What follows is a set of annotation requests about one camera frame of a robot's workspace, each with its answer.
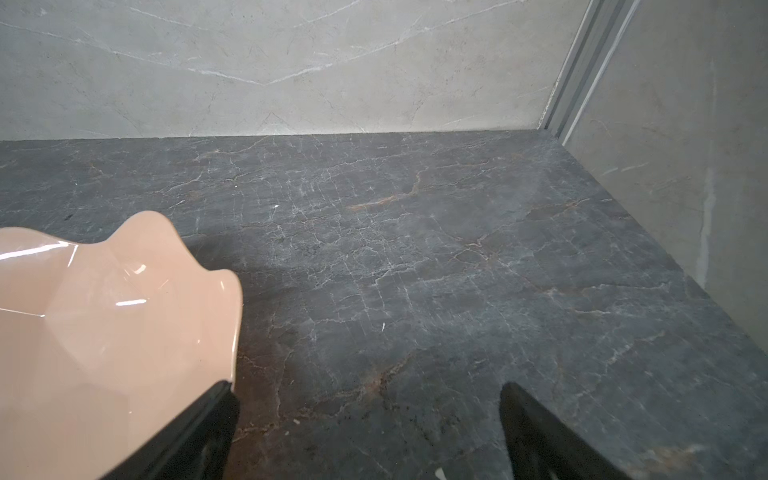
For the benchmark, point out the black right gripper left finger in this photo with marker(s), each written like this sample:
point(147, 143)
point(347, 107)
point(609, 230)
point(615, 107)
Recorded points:
point(194, 445)

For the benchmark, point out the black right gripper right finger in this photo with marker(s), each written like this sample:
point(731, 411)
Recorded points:
point(540, 446)

